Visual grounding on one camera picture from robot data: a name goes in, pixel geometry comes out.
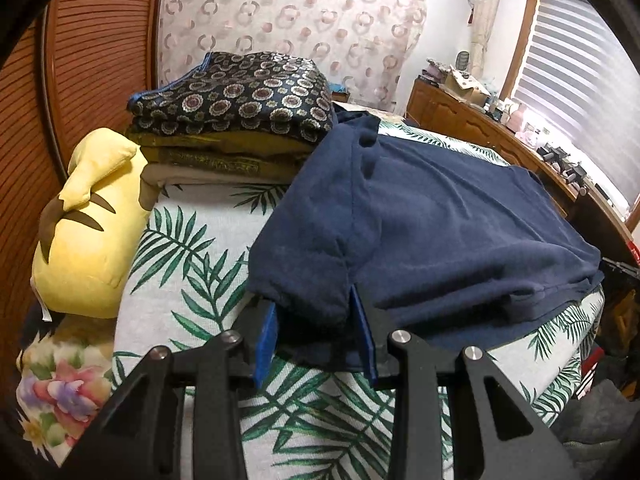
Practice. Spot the pink circle pattern curtain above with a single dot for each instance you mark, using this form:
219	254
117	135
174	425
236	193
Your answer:
361	44

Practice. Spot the navy blue shirt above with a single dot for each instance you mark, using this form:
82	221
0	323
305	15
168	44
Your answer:
454	248

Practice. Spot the palm leaf print bedsheet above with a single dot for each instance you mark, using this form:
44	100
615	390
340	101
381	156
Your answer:
188	284

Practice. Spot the yellow plush pillow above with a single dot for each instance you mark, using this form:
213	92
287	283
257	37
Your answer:
89	233

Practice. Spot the wooden sideboard cabinet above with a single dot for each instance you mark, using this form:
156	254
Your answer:
432	108

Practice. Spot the small round desk fan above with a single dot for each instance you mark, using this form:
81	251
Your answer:
462	61

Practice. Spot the cardboard box on cabinet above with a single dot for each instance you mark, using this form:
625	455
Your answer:
466	87

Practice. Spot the striped window blind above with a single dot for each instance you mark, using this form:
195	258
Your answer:
578	77

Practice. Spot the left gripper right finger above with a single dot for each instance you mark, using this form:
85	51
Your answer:
373	327

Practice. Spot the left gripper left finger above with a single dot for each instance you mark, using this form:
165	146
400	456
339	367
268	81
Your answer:
258	327

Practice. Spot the mustard yellow folded cloth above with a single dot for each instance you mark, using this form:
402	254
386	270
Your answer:
241	156

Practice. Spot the floral pattern blanket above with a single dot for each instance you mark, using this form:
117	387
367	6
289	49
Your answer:
66	378

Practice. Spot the black tool on cabinet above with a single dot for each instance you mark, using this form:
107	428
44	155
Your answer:
571	173

